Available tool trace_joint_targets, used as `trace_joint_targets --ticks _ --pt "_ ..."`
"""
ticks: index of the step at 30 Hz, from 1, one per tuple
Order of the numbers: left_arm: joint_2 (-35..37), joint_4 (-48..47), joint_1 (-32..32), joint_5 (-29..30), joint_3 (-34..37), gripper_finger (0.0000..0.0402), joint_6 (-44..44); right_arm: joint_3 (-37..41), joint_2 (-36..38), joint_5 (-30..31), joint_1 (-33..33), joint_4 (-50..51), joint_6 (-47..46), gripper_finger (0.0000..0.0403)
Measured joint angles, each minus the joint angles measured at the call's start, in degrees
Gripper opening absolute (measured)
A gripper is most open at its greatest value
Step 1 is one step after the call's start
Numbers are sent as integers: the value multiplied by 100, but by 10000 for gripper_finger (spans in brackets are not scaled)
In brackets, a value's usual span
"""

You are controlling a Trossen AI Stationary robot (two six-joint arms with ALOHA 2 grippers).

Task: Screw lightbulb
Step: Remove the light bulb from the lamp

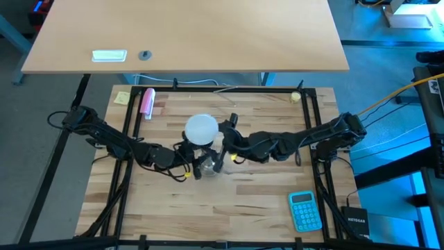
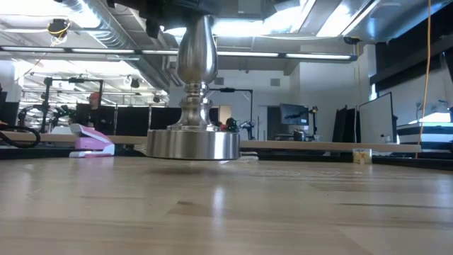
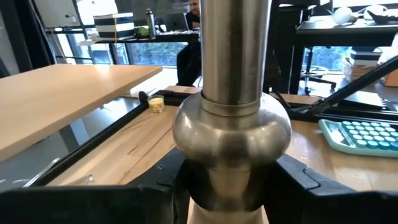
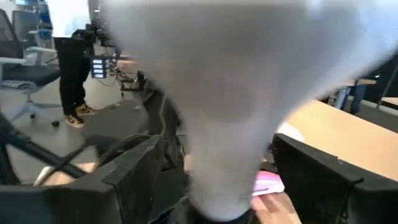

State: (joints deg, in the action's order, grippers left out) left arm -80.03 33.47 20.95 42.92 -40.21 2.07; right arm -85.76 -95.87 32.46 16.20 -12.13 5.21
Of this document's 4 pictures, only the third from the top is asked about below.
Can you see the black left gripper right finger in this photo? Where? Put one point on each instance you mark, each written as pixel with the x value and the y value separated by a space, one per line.
pixel 335 208

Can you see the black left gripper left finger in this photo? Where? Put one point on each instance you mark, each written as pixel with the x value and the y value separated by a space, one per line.
pixel 93 205

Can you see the silver metal lamp base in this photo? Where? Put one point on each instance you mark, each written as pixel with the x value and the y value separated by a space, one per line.
pixel 231 133

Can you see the teal calculator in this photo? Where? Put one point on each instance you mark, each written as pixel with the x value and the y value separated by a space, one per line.
pixel 360 137

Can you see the long light wooden desk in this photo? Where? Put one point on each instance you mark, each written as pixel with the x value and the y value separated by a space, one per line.
pixel 62 93

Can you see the small cup with yellow contents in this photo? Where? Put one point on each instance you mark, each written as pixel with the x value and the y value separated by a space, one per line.
pixel 156 105

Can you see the black office chair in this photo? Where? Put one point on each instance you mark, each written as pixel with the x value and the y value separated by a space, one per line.
pixel 314 74

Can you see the stack of books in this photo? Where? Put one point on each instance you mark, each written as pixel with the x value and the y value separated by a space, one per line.
pixel 360 63

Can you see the person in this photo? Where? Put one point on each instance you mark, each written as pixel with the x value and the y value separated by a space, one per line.
pixel 188 62

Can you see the black desk with white objects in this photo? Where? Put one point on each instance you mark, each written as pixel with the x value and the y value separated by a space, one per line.
pixel 342 31

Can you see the black and white striped box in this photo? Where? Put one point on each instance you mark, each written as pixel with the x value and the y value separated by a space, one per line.
pixel 113 26

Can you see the black desk with laptop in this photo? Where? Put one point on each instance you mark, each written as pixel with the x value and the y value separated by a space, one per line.
pixel 174 37

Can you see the dark water bottle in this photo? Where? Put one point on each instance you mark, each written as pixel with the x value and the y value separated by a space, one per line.
pixel 150 23

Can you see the grey laptop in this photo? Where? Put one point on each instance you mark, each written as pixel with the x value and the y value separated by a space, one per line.
pixel 177 22

